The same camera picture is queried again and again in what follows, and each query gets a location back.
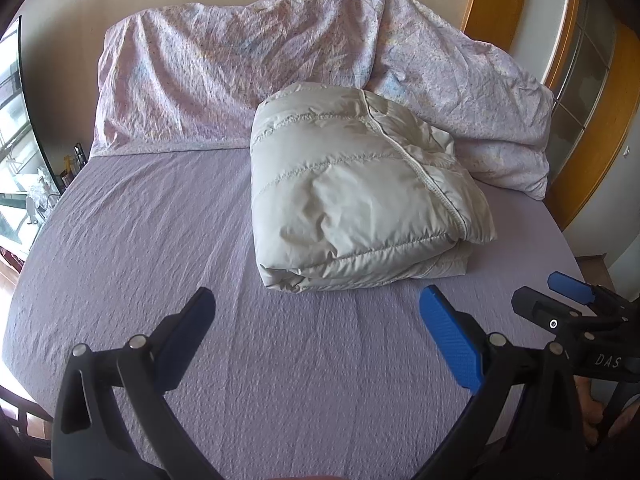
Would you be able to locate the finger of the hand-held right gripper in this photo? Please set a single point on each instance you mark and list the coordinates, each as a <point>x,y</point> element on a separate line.
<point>542,310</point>
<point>570,281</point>

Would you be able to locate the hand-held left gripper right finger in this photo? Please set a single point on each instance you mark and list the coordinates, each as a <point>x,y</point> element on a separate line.
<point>452,340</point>

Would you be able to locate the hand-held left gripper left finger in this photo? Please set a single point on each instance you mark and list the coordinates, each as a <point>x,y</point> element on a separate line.
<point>192,315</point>

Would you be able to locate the beige puffer jacket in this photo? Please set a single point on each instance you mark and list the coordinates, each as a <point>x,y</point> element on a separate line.
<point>350,195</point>

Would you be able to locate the person's right hand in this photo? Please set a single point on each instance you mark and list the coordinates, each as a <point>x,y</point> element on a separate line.
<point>590,410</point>

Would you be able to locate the bed with purple sheet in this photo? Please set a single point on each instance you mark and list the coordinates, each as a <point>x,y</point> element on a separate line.
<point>150,260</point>

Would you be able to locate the frosted glass door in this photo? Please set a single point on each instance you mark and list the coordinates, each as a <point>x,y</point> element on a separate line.
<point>580,90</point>

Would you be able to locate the dark wooden chair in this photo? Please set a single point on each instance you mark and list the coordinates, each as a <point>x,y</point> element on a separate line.
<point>25,415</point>

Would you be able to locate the floral duvet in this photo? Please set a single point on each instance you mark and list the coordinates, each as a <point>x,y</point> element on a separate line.
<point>200,80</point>

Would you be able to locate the glass window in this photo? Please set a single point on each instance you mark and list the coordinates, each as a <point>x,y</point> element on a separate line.
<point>15,135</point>

